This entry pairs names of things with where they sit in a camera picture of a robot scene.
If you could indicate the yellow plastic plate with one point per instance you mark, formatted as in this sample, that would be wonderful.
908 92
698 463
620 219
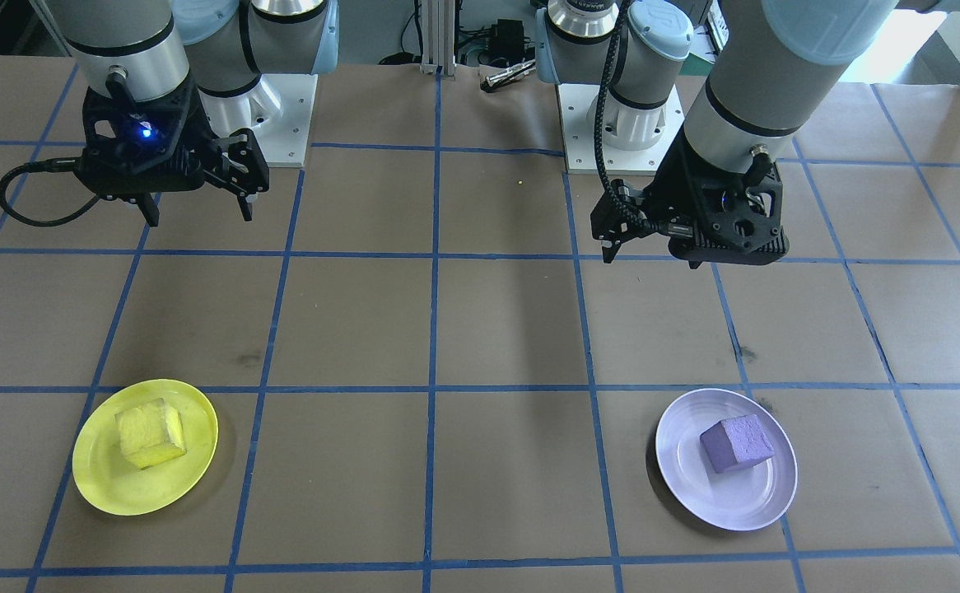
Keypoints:
101 486

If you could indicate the white square base plate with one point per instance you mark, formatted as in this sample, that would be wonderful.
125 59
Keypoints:
579 140
291 132

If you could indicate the black adapter box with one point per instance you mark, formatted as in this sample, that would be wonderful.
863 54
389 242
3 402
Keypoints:
509 37

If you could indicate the silver metal connector plug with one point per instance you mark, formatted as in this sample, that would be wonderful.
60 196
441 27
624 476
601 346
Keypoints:
513 76

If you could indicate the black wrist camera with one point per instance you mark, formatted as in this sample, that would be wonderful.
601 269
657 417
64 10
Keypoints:
134 177
735 251

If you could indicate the lavender plastic plate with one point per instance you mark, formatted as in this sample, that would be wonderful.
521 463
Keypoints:
694 494

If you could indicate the yellow foam block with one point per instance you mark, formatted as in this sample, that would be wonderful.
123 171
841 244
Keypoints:
151 432

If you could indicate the purple foam block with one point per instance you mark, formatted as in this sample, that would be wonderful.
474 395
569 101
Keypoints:
735 445

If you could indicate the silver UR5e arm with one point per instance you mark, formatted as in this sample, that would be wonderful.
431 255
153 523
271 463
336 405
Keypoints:
118 41
768 91

